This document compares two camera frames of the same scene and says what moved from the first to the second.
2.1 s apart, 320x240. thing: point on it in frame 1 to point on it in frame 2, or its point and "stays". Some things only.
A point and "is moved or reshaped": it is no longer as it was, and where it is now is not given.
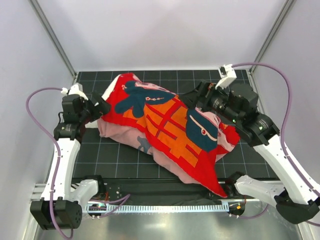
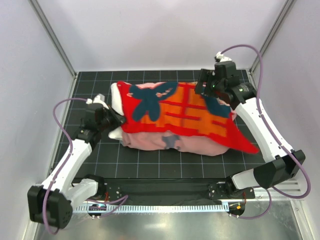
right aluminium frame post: x=281 y=17 stays
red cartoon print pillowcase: x=187 y=137 is moved or reshaped
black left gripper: x=99 y=106 to x=115 y=118
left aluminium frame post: x=42 y=16 stays
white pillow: x=109 y=91 to x=117 y=133
